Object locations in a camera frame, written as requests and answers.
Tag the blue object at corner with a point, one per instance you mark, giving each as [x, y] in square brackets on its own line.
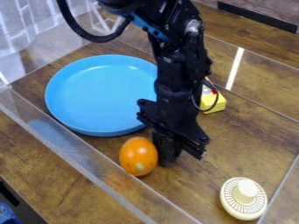
[7, 215]

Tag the clear acrylic enclosure wall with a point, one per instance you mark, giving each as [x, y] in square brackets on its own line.
[66, 173]

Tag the cream round lid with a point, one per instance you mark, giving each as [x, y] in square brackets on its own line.
[244, 198]

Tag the orange ball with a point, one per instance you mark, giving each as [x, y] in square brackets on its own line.
[138, 156]

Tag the yellow butter box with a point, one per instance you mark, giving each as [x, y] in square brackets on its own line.
[213, 101]

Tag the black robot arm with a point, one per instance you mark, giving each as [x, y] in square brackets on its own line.
[173, 24]

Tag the blue round tray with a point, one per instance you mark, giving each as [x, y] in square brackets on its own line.
[91, 95]

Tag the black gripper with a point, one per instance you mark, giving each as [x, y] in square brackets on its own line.
[172, 117]

